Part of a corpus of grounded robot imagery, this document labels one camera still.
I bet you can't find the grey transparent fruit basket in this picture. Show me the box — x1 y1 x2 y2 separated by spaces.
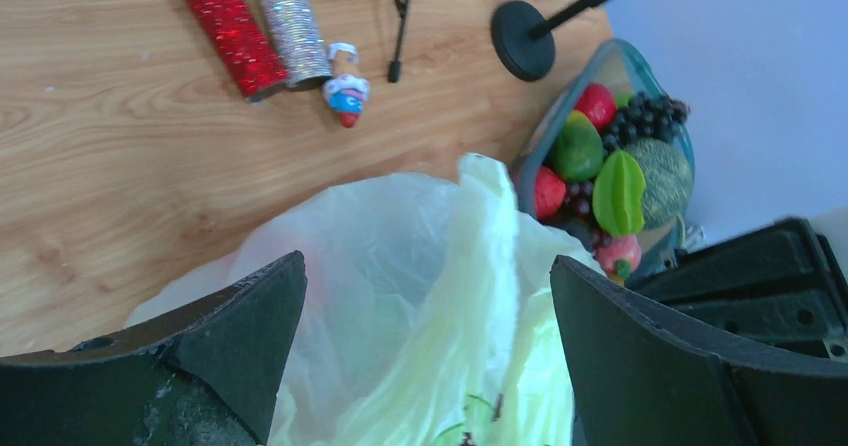
510 38 688 286

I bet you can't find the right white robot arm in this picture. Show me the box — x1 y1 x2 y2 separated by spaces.
551 218 847 445

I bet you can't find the black grape bunch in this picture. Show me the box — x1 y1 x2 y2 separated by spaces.
601 92 690 154

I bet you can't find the green starfruit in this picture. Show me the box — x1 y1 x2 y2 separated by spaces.
592 150 646 237

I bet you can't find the green red mango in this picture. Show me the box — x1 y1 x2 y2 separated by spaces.
548 110 605 182

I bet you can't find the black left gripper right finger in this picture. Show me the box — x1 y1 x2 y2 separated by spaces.
550 256 847 445

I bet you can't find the red glitter microphone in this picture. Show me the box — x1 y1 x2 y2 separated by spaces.
185 0 287 102

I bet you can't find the silver glitter microphone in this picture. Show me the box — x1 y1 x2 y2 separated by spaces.
259 0 331 91

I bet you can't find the black round-base microphone stand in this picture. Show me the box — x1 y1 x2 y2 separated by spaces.
490 0 609 82

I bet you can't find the pink peach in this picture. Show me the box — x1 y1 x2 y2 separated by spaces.
594 235 642 284

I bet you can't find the red grape bunch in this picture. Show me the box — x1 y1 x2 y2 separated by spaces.
563 180 612 251

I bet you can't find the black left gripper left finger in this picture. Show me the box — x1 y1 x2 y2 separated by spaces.
1 251 307 445

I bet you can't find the red apple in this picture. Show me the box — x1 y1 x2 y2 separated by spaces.
574 82 618 131

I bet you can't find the pale green plastic bag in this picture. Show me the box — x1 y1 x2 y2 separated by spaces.
128 153 598 445

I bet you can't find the small cartoon figurine toy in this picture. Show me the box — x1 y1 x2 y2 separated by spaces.
322 42 371 129

